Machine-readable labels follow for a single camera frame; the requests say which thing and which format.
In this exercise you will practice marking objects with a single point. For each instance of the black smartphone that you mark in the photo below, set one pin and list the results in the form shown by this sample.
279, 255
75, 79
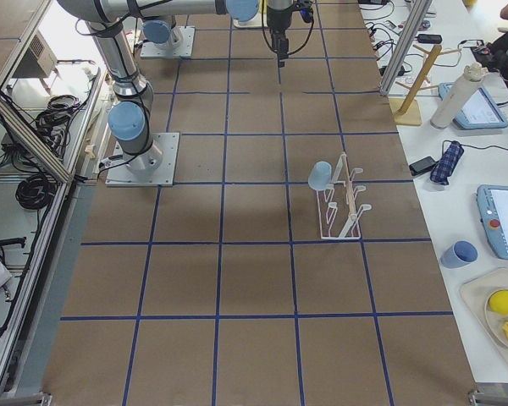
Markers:
422, 166

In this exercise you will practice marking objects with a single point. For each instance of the white wire cup rack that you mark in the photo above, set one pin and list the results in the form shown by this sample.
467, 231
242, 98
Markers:
338, 213

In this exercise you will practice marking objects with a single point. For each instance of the wooden mug tree stand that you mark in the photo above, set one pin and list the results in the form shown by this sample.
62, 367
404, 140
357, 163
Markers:
406, 110

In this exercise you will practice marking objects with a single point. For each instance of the blue teach pendant far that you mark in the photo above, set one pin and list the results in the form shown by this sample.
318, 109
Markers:
480, 112

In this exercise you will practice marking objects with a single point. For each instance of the yellow lemon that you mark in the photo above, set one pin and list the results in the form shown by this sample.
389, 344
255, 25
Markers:
498, 302

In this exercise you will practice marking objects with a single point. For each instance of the blue teach pendant near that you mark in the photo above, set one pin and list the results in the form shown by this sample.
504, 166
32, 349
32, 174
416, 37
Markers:
492, 203

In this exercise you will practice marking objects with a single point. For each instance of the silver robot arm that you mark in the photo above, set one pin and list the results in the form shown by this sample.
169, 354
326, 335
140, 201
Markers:
129, 121

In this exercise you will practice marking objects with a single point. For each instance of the folded blue plaid umbrella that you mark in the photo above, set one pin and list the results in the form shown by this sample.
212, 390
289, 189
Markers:
447, 164

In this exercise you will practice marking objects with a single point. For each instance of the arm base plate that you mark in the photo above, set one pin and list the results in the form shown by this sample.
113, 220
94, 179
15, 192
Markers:
153, 168
164, 42

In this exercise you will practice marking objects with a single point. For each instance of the blue cup on side table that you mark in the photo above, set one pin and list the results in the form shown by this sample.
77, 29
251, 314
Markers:
459, 254

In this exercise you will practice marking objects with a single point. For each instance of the beige tray with fruit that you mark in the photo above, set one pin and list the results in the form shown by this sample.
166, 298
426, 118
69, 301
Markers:
476, 294

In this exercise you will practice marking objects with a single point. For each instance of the aluminium frame post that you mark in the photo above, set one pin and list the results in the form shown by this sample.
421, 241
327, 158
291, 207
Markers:
411, 27

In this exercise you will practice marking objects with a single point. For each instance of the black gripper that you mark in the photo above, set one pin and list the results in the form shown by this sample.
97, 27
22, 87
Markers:
276, 20

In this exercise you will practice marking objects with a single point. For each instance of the light blue plastic cup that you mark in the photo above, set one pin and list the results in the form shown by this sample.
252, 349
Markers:
320, 176

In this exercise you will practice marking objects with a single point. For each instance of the white insulated bottle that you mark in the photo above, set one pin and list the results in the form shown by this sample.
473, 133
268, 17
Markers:
460, 92

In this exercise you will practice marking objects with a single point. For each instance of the blue teach pendant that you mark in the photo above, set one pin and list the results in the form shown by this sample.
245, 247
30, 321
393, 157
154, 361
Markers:
492, 203
480, 112

